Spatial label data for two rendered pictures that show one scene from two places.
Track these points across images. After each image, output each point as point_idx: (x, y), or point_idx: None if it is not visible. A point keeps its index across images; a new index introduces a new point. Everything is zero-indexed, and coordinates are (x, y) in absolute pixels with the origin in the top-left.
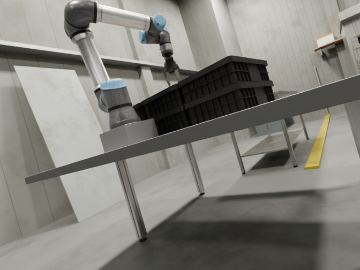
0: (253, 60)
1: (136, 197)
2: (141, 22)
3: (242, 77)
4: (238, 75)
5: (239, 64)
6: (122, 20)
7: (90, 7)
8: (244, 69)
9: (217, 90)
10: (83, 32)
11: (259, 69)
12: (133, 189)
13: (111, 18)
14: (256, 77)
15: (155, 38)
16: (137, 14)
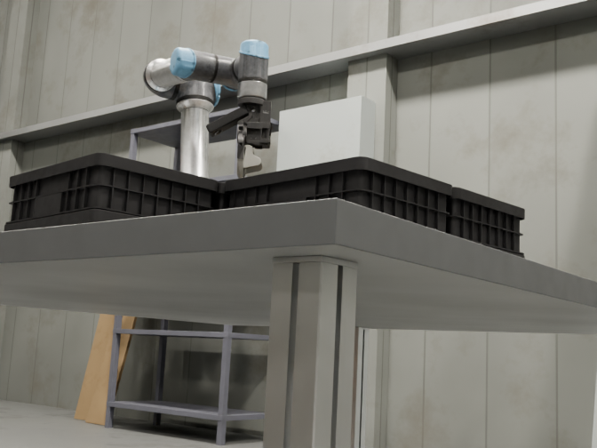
0: (51, 170)
1: (353, 439)
2: (171, 74)
3: (20, 213)
4: (12, 211)
5: (22, 188)
6: (163, 79)
7: (143, 76)
8: (29, 195)
9: None
10: (177, 103)
11: (69, 185)
12: (352, 416)
13: (158, 81)
14: (47, 207)
15: (221, 82)
16: (169, 61)
